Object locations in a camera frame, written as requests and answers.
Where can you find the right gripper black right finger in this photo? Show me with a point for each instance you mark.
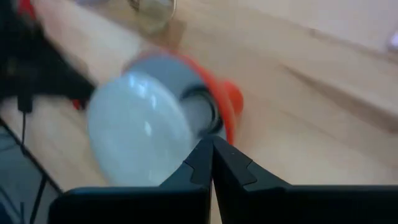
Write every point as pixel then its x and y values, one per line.
pixel 295 205

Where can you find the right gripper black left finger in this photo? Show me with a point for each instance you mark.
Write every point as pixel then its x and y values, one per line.
pixel 140 205

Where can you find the white globe lightbulb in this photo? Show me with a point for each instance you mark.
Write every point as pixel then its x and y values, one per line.
pixel 133 130

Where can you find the red desk lamp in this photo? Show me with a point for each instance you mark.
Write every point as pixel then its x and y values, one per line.
pixel 224 102

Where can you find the beige wooden desk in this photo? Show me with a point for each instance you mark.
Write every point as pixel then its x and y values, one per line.
pixel 326 15

